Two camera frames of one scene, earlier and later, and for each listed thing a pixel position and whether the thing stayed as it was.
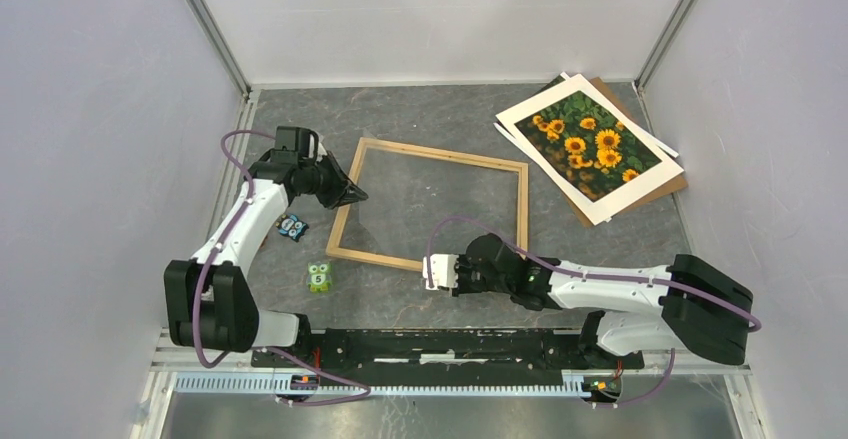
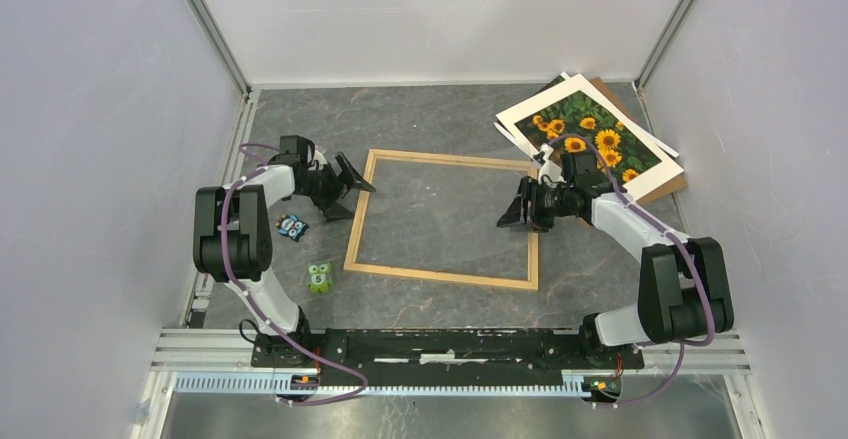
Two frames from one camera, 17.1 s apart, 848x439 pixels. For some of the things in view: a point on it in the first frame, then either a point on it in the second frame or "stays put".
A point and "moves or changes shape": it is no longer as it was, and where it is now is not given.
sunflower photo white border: x=594 y=152 stays put
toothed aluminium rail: x=280 y=386 stays put
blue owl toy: x=289 y=225 stays put
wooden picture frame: x=334 y=246 moves or changes shape
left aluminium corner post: x=212 y=22 stays put
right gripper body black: x=470 y=281 → x=546 y=203
